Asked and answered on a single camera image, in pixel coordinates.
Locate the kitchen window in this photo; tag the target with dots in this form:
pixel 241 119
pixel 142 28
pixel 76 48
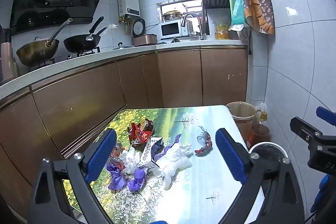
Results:
pixel 170 7

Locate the black wok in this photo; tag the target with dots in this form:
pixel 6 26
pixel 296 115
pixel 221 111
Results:
pixel 81 43

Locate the white bin with black liner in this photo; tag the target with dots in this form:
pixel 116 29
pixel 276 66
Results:
pixel 267 151

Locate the white plastic glove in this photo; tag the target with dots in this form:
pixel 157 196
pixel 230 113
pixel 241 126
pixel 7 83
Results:
pixel 176 163

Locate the blue and white milk carton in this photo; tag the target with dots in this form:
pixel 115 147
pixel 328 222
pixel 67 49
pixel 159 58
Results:
pixel 147 153

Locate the yellow liquid bottle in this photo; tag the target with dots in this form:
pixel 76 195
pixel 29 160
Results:
pixel 221 32

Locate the clear plastic wrapper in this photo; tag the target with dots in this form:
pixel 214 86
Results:
pixel 204 141

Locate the red snack wrapper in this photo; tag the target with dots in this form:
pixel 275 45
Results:
pixel 140 132

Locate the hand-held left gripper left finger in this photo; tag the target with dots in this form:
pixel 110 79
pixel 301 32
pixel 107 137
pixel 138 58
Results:
pixel 102 153

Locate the bucket with brown bag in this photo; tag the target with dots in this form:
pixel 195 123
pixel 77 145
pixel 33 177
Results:
pixel 241 116

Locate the gas stove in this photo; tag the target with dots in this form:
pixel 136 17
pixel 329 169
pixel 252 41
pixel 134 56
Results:
pixel 65 57

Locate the purple wrapper strip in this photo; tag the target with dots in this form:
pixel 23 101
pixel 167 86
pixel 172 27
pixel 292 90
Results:
pixel 168 149

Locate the white kitchen countertop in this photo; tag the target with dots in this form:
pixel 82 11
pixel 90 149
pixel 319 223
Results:
pixel 105 56

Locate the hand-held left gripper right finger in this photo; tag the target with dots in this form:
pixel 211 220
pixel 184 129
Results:
pixel 231 158

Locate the steel kitchen faucet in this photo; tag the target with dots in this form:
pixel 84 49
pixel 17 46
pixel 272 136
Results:
pixel 197 19

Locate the landscape print table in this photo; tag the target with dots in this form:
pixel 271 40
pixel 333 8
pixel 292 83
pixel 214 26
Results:
pixel 199 187

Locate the glass pot lid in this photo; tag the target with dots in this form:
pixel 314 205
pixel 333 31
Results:
pixel 122 46

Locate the crumpled purple wrapper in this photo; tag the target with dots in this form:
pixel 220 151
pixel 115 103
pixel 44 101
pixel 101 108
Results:
pixel 137 180
pixel 116 179

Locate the brown base cabinets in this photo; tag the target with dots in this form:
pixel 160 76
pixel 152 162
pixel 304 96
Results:
pixel 183 77

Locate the person's right hand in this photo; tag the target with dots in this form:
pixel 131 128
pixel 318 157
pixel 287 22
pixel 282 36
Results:
pixel 319 197

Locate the green plastic bag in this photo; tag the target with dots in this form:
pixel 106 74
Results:
pixel 238 14

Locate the steel pot with lid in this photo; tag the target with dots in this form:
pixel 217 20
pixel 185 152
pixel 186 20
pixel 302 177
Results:
pixel 172 16

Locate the brass wok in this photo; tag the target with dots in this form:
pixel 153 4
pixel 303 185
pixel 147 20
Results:
pixel 36 52

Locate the rice cooker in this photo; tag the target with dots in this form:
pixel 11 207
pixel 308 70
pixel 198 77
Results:
pixel 144 39

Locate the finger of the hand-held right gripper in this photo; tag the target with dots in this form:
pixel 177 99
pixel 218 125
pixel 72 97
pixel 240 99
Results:
pixel 304 128
pixel 326 113

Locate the white microwave oven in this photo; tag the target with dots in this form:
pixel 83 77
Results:
pixel 170 29

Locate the brown thermos jug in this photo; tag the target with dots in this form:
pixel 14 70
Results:
pixel 5 58

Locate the cooking oil bottle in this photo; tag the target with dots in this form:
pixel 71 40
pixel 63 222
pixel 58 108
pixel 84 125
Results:
pixel 260 132

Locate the white water heater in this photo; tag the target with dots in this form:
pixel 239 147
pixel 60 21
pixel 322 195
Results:
pixel 129 1

